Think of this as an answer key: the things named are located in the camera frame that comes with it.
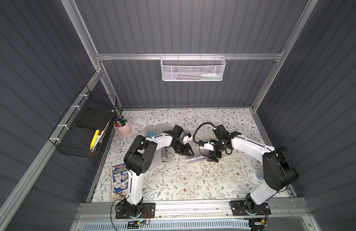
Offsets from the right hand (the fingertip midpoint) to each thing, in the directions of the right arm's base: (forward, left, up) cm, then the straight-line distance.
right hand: (211, 151), depth 90 cm
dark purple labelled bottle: (-4, +30, +1) cm, 30 cm away
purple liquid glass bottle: (-5, +9, -2) cm, 10 cm away
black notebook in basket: (+7, +67, +23) cm, 71 cm away
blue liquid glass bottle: (+13, +41, 0) cm, 43 cm away
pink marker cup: (+15, +59, +7) cm, 61 cm away
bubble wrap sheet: (+17, +35, +1) cm, 39 cm away
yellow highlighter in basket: (-6, +63, +22) cm, 67 cm away
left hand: (-3, +11, -2) cm, 12 cm away
